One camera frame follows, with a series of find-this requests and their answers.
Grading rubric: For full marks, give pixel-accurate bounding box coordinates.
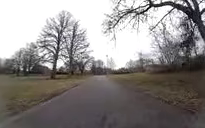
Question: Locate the distant row of trees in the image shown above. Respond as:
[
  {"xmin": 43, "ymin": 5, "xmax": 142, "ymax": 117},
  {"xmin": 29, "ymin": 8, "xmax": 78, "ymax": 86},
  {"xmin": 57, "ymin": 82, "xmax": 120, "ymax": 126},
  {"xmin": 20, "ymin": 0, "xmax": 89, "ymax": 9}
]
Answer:
[{"xmin": 89, "ymin": 56, "xmax": 146, "ymax": 75}]

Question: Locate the slim bare tree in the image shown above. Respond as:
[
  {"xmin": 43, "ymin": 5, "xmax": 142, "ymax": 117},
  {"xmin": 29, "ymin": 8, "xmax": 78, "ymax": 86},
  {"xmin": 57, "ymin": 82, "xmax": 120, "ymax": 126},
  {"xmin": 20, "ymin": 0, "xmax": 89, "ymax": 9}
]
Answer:
[{"xmin": 63, "ymin": 20, "xmax": 94, "ymax": 76}]

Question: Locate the grey asphalt path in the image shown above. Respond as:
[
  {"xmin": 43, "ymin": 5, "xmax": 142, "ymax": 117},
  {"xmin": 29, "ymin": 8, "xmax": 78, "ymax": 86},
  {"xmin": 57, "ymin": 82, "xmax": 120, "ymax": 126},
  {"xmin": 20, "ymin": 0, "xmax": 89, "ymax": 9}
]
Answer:
[{"xmin": 0, "ymin": 75, "xmax": 201, "ymax": 128}]

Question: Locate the tall bare tree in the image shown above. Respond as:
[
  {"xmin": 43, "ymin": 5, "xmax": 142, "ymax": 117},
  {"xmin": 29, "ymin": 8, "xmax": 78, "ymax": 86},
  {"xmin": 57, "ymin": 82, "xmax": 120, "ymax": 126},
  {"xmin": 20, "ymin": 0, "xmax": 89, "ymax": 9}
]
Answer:
[{"xmin": 36, "ymin": 9, "xmax": 74, "ymax": 80}]

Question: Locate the row of pale bare trees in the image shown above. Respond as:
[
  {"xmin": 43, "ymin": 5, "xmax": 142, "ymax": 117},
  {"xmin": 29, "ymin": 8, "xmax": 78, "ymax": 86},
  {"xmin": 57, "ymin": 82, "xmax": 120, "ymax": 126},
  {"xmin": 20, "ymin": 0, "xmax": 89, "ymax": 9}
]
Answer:
[{"xmin": 149, "ymin": 23, "xmax": 199, "ymax": 66}]

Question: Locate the dry grass field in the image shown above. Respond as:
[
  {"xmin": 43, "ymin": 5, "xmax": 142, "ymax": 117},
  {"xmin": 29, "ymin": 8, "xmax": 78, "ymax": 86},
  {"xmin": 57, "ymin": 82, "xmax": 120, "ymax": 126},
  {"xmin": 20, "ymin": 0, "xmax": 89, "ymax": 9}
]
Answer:
[
  {"xmin": 108, "ymin": 69, "xmax": 205, "ymax": 114},
  {"xmin": 0, "ymin": 73, "xmax": 93, "ymax": 121}
]

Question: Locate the group of bare trees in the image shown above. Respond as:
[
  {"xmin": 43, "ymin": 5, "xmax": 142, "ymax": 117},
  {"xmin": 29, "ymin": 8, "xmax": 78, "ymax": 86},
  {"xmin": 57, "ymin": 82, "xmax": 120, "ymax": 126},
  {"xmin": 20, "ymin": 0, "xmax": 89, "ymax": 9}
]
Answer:
[{"xmin": 4, "ymin": 42, "xmax": 44, "ymax": 77}]

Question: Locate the dark hedge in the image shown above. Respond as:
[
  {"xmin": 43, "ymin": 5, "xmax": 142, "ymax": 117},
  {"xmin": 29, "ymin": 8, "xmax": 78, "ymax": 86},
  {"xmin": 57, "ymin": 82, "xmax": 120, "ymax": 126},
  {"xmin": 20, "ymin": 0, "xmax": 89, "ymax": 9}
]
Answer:
[{"xmin": 144, "ymin": 54, "xmax": 205, "ymax": 73}]

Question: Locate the wide spreading bare tree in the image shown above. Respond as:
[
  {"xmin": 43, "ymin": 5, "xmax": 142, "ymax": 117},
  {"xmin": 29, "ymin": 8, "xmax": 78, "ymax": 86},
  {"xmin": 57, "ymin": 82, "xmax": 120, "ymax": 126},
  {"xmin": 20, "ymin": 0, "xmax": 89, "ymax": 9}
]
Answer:
[{"xmin": 101, "ymin": 0, "xmax": 205, "ymax": 56}]

